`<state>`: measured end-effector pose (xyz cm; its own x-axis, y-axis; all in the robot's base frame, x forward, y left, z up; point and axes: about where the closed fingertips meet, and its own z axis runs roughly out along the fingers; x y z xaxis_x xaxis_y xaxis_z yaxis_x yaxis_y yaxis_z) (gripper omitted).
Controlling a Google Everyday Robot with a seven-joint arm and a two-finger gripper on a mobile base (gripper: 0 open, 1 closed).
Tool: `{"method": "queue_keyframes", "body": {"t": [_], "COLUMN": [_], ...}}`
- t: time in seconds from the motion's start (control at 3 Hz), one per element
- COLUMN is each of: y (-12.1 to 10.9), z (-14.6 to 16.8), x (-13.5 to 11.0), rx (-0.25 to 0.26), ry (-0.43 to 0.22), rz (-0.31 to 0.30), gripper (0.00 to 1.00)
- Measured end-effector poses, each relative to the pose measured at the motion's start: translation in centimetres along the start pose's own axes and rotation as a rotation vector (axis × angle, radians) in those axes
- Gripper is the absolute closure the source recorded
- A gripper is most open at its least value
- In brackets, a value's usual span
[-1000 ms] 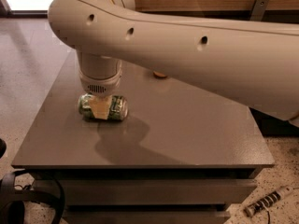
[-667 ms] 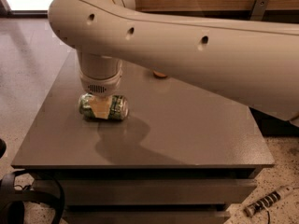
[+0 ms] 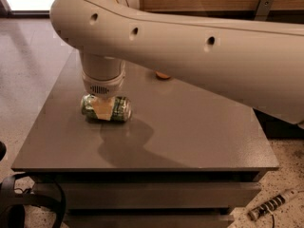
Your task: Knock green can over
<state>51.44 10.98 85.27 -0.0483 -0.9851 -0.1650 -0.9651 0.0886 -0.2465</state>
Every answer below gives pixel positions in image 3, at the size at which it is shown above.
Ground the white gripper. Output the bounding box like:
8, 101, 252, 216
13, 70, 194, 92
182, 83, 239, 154
82, 69, 125, 121

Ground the green soda can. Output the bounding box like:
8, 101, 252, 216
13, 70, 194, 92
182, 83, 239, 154
81, 94, 132, 123

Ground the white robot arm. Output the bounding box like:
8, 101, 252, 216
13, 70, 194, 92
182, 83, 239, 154
50, 0, 304, 125

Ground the orange fruit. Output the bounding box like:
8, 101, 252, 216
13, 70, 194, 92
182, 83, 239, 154
155, 71, 171, 80

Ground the grey drawer cabinet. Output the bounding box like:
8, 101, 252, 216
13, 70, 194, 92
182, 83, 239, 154
12, 54, 278, 228

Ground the black round object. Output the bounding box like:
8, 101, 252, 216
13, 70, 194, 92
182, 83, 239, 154
0, 142, 7, 161

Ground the right metal bracket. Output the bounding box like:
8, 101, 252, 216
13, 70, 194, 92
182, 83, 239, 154
254, 0, 275, 21

